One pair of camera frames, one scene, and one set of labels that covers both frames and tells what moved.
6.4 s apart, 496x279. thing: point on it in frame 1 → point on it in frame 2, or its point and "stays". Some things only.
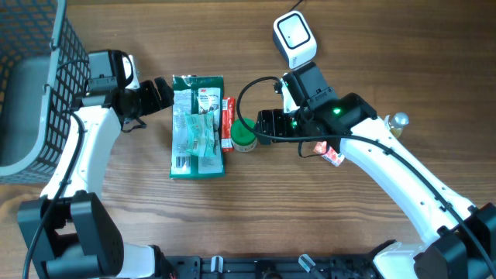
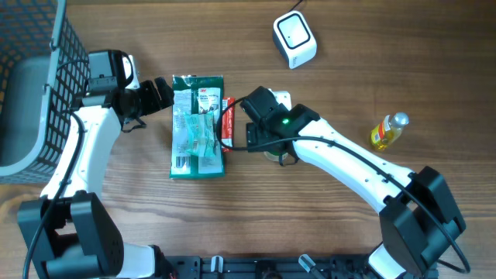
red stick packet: [228, 124] stays
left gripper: [153, 102] stays
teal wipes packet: [200, 134] stays
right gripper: [263, 121] → [255, 136]
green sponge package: [192, 94] stays
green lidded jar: [242, 139] → [274, 158]
